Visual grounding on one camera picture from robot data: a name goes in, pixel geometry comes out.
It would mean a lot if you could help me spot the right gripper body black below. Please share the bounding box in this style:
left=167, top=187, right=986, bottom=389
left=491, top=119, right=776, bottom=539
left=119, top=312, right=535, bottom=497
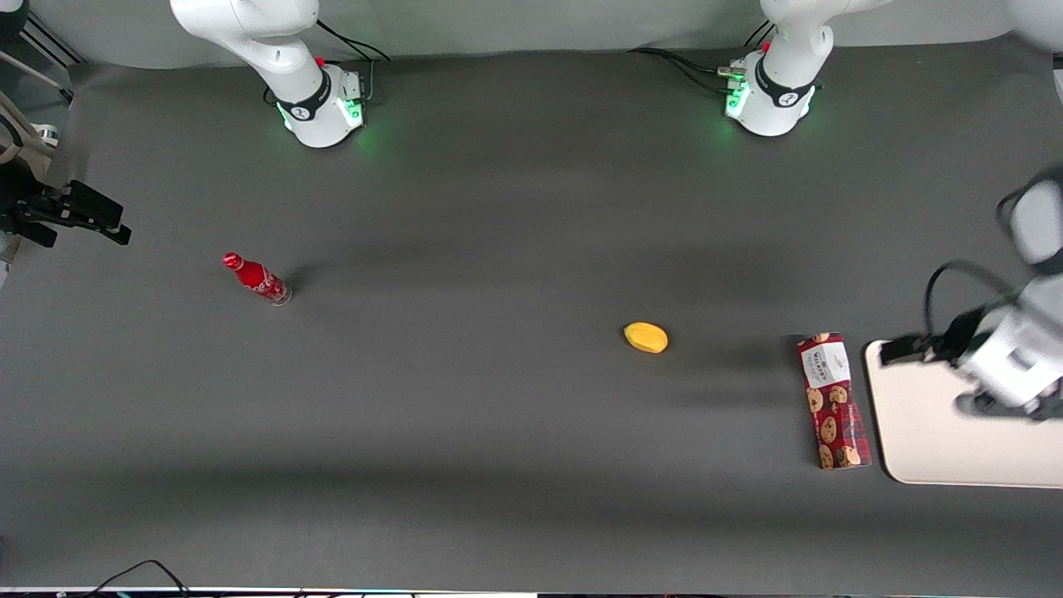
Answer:
left=0, top=158, right=59, bottom=250

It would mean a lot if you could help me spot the red cookie box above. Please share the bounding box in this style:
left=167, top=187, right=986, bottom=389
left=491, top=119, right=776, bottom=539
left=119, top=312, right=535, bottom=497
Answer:
left=796, top=332, right=872, bottom=471

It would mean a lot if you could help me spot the beige plastic tray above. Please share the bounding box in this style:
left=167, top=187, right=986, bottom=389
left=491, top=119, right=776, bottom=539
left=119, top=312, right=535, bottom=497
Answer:
left=864, top=339, right=1063, bottom=488

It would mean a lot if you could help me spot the red cola bottle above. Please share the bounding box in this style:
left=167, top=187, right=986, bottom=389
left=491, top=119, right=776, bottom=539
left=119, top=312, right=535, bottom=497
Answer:
left=222, top=252, right=294, bottom=307

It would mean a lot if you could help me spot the yellow mango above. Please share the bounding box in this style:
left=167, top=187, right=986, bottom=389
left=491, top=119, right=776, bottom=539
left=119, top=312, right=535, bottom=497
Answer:
left=623, top=321, right=670, bottom=355

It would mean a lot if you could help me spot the beige hose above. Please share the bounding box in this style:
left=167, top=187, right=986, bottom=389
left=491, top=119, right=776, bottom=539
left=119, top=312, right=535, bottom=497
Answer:
left=0, top=50, right=61, bottom=167

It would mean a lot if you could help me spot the black right arm base cable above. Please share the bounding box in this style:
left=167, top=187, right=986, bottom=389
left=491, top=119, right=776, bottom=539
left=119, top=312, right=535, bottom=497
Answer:
left=314, top=19, right=392, bottom=64

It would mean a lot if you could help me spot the black arm base cable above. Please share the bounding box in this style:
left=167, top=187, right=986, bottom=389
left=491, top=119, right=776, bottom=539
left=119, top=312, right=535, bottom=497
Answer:
left=628, top=47, right=735, bottom=94
left=314, top=19, right=392, bottom=64

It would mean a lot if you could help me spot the black cable at table edge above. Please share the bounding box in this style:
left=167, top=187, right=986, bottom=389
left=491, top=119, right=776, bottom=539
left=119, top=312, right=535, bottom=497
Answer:
left=81, top=559, right=193, bottom=598

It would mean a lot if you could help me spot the black left arm base cable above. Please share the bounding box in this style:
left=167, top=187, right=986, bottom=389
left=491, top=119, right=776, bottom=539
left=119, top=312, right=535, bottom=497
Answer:
left=628, top=47, right=735, bottom=94

